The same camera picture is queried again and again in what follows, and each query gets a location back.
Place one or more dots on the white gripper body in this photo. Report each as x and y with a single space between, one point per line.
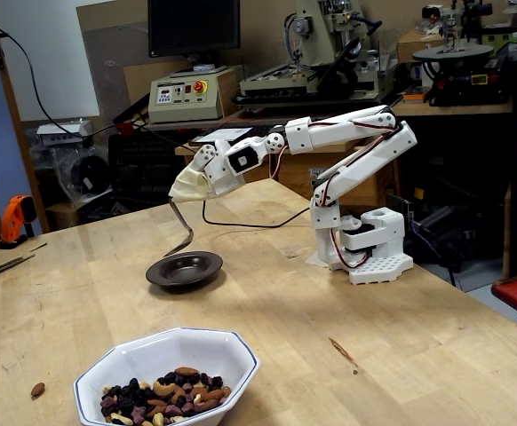
213 174

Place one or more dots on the beige machine control box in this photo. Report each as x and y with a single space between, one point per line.
183 106

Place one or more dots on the white panel board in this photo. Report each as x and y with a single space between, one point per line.
54 53

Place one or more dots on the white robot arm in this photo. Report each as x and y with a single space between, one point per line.
365 160

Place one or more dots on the robot controller circuit board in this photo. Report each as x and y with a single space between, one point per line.
398 205

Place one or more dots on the beige masking tape wrap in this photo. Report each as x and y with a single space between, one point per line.
189 188

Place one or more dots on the clear plastic bag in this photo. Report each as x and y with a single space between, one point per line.
89 171

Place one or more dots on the beige CNC milling machine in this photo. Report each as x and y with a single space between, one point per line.
320 26

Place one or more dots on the black computer monitor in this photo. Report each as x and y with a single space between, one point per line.
192 26

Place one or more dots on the single almond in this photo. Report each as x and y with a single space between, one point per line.
37 389

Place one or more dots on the black storage crate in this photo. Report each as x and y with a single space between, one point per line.
143 173

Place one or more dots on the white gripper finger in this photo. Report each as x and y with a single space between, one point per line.
205 157
218 189

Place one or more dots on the white octagonal bowl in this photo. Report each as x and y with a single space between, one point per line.
161 350

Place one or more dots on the orange black hand tool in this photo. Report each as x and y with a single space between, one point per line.
16 213

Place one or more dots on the large brown cardboard sheet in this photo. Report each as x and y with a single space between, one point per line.
116 44

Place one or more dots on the wooden side bench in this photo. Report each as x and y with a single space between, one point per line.
454 109

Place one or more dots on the wooden workbench desk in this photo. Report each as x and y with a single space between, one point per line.
258 173

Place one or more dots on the mixed nuts and raisins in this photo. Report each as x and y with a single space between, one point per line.
174 395

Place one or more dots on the black scroll saw machine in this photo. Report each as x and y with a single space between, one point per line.
463 84

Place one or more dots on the bent metal spoon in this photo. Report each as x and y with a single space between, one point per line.
182 217

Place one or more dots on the brown cardboard box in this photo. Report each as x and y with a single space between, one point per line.
411 46

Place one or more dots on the dark brown plate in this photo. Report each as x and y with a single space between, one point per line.
183 273

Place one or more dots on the small white box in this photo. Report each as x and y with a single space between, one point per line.
58 131

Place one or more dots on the beige tape paper patch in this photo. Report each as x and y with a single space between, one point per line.
317 261

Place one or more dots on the small red clamp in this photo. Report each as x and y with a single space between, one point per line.
126 128

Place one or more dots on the white paper sheet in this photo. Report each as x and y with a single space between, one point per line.
227 133

